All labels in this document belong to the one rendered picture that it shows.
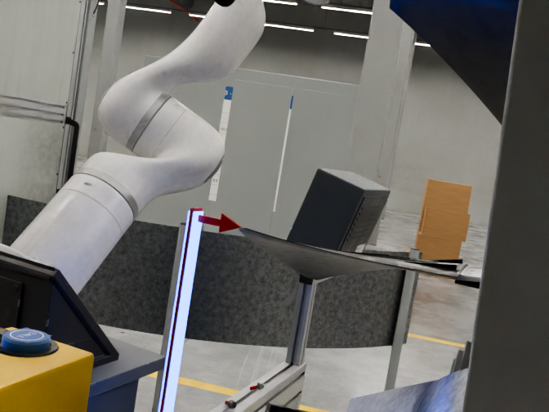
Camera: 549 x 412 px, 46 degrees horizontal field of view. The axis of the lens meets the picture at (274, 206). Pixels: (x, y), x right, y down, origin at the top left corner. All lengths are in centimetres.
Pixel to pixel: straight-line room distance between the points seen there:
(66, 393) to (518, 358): 37
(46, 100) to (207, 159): 166
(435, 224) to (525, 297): 830
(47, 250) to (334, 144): 574
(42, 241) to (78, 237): 5
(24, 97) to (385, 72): 295
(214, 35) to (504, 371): 85
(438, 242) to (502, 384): 828
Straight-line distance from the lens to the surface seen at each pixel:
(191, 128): 112
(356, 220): 134
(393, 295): 274
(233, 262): 237
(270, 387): 119
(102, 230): 101
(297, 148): 664
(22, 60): 261
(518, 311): 37
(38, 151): 272
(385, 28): 495
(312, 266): 81
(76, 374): 60
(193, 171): 110
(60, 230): 98
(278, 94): 671
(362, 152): 485
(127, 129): 112
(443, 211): 865
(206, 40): 114
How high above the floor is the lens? 128
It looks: 5 degrees down
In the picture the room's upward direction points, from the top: 9 degrees clockwise
